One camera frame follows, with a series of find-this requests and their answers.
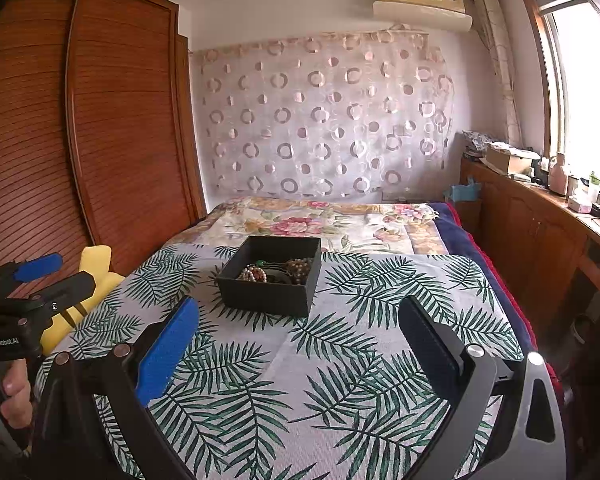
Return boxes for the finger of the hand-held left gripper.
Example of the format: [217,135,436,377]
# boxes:
[0,253,64,301]
[30,270,113,321]

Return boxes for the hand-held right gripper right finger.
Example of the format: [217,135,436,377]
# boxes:
[397,296,567,480]

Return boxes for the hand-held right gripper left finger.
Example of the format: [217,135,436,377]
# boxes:
[30,296,201,480]

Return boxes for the black jewelry box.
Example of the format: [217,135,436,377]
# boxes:
[215,235,322,318]

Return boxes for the long pearl necklace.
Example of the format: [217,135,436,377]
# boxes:
[284,257,317,283]

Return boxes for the person's left hand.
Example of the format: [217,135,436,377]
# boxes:
[0,359,35,428]

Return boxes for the yellow plush toy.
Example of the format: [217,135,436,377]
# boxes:
[40,244,127,356]

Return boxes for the navy and red blanket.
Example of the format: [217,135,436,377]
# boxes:
[430,202,566,401]

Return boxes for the leaf print cloth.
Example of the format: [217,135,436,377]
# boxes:
[32,245,526,480]

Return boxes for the wooden wardrobe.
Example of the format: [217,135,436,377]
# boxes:
[0,0,208,291]

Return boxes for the wooden side cabinet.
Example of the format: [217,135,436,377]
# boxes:
[460,157,600,341]

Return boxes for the blue tissue pack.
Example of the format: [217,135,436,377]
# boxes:
[444,182,482,203]

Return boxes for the floral bedsheet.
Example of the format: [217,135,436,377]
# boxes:
[162,195,461,256]

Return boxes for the cardboard box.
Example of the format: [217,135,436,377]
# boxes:
[482,142,541,176]

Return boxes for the patterned cloth bundle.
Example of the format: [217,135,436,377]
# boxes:
[462,130,492,154]

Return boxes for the pink bottle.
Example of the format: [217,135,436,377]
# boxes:
[549,152,568,196]

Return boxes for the circle pattern curtain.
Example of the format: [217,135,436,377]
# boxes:
[192,30,456,206]

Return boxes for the gathered window curtain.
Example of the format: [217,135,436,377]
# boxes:
[472,0,523,146]

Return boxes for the window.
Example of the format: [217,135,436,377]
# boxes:
[517,0,600,201]

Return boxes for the wall air conditioner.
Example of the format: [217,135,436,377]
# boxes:
[372,0,474,33]

